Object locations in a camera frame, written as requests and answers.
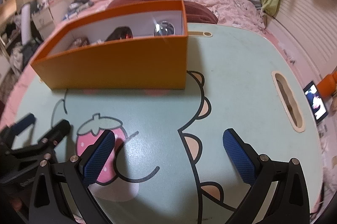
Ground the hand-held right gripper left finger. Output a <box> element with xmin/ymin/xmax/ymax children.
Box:
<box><xmin>28</xmin><ymin>129</ymin><xmax>116</xmax><ymax>224</ymax></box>

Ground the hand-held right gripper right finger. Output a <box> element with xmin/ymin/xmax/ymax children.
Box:
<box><xmin>223</xmin><ymin>128</ymin><xmax>310</xmax><ymax>224</ymax></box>

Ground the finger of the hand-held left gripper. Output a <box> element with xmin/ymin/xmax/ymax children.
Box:
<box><xmin>0</xmin><ymin>113</ymin><xmax>37</xmax><ymax>148</ymax></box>
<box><xmin>37</xmin><ymin>119</ymin><xmax>71</xmax><ymax>161</ymax></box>

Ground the orange cardboard box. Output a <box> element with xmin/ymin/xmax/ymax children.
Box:
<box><xmin>30</xmin><ymin>0</ymin><xmax>189</xmax><ymax>90</ymax></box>

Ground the black bag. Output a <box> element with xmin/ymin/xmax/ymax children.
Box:
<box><xmin>18</xmin><ymin>39</ymin><xmax>44</xmax><ymax>66</ymax></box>

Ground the white rolled tube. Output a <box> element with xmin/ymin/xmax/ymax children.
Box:
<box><xmin>21</xmin><ymin>3</ymin><xmax>33</xmax><ymax>45</ymax></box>

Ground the white drawer cabinet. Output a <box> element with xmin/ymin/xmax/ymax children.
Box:
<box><xmin>32</xmin><ymin>6</ymin><xmax>54</xmax><ymax>40</ymax></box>

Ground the black pouch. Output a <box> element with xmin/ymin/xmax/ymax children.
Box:
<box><xmin>105</xmin><ymin>26</ymin><xmax>133</xmax><ymax>42</ymax></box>

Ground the pile of folded clothes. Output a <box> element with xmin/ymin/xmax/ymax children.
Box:
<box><xmin>64</xmin><ymin>0</ymin><xmax>94</xmax><ymax>17</ymax></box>

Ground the clear plastic sphere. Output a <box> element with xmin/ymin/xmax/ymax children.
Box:
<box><xmin>153</xmin><ymin>20</ymin><xmax>175</xmax><ymax>37</ymax></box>

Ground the floral pink quilt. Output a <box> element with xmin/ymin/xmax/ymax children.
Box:
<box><xmin>143</xmin><ymin>0</ymin><xmax>266</xmax><ymax>32</ymax></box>

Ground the white slatted panel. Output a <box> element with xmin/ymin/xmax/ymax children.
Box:
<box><xmin>266</xmin><ymin>0</ymin><xmax>337</xmax><ymax>82</ymax></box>

